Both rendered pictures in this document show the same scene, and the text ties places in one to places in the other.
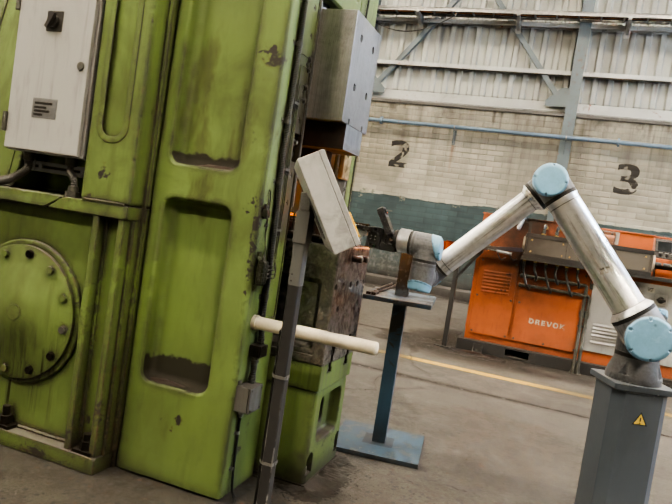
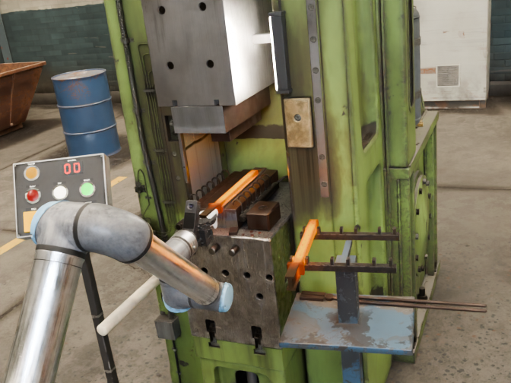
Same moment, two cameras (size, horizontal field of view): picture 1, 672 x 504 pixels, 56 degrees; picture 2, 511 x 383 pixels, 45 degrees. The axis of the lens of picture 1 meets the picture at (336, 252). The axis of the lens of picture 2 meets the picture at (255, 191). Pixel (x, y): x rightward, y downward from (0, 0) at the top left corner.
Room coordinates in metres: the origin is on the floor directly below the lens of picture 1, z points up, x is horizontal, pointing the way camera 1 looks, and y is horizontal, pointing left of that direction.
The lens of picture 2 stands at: (2.82, -2.03, 1.80)
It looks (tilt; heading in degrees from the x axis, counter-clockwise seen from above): 20 degrees down; 96
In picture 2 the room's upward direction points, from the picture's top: 7 degrees counter-clockwise
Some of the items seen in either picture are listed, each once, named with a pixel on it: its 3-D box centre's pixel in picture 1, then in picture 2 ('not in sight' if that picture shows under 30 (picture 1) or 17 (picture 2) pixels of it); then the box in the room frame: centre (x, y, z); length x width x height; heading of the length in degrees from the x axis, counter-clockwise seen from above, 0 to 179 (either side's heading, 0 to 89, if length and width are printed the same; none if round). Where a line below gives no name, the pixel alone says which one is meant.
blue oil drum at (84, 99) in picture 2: not in sight; (87, 114); (0.46, 4.41, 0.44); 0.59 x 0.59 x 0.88
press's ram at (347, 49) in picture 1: (316, 75); (226, 36); (2.57, 0.18, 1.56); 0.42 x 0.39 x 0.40; 71
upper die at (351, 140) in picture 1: (303, 135); (223, 105); (2.53, 0.20, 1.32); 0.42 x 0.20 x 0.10; 71
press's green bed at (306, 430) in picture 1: (267, 399); (268, 351); (2.58, 0.19, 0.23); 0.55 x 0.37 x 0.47; 71
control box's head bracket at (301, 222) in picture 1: (315, 222); not in sight; (1.91, 0.07, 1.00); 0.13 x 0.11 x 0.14; 161
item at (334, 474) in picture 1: (314, 475); not in sight; (2.44, -0.05, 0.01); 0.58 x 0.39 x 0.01; 161
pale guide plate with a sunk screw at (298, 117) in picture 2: (345, 160); (299, 122); (2.80, 0.02, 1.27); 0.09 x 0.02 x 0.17; 161
